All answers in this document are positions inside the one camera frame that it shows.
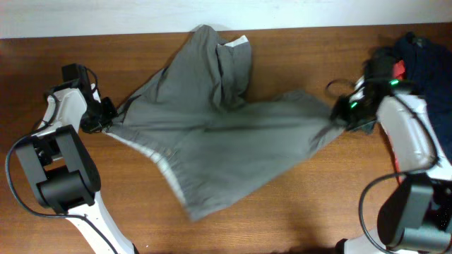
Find grey cargo shorts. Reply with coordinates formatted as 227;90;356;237
104;25;343;221

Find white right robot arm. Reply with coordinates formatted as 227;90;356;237
332;77;451;253

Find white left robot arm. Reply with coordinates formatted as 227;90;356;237
5;63;137;253

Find red garment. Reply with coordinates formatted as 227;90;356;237
393;60;406;80

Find dark navy garment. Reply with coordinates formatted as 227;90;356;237
370;32;452;163

